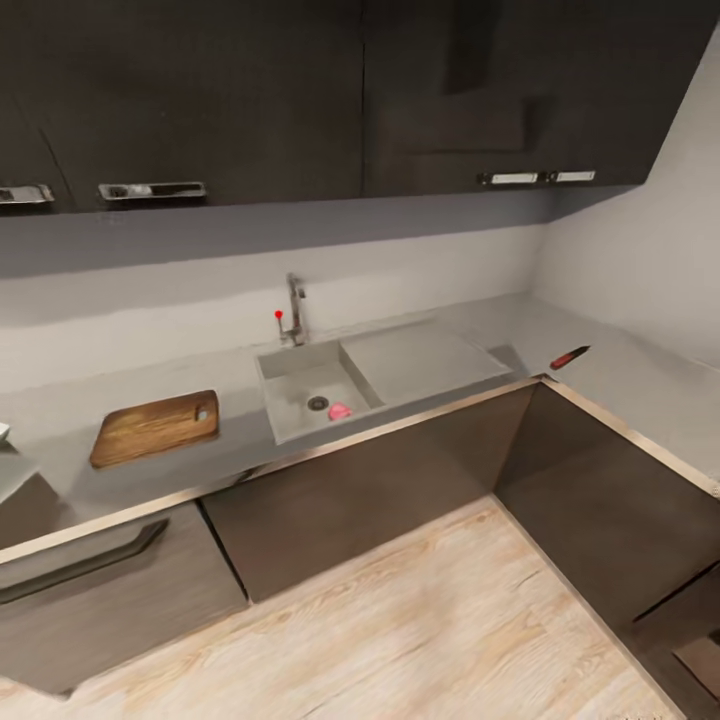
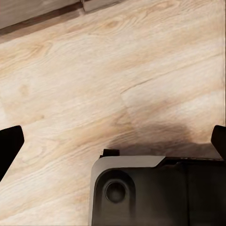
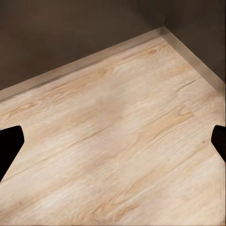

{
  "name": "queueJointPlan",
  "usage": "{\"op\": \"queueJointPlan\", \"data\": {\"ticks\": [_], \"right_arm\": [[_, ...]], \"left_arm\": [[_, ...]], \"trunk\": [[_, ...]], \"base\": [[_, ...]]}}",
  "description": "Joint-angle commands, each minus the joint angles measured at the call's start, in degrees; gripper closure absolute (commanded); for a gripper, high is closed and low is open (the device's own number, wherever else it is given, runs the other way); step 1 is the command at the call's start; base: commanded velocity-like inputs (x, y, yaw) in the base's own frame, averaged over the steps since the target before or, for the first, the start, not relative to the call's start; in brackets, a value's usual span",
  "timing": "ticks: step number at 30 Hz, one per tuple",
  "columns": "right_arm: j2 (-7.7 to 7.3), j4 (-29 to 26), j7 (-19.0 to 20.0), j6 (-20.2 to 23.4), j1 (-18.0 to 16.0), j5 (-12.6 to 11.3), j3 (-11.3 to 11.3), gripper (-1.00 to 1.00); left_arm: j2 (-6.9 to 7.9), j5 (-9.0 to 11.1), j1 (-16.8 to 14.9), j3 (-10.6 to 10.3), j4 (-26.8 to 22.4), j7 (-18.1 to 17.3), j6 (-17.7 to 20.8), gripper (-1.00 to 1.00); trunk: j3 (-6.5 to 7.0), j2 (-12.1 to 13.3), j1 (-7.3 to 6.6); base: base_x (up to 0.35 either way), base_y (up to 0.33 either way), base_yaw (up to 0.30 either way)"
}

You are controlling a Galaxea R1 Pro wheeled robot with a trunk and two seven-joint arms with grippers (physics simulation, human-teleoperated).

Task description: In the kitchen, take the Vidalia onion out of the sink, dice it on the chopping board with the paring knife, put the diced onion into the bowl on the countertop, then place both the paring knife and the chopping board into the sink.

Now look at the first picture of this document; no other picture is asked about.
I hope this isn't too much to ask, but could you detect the vidalia onion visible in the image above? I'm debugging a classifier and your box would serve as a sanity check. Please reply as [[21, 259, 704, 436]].
[[327, 403, 352, 421]]

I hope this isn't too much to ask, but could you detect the parer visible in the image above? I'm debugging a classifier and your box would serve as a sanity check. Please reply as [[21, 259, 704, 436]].
[[551, 346, 587, 368]]

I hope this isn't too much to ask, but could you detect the cutting board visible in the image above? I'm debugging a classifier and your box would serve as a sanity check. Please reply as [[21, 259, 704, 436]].
[[89, 389, 218, 468]]

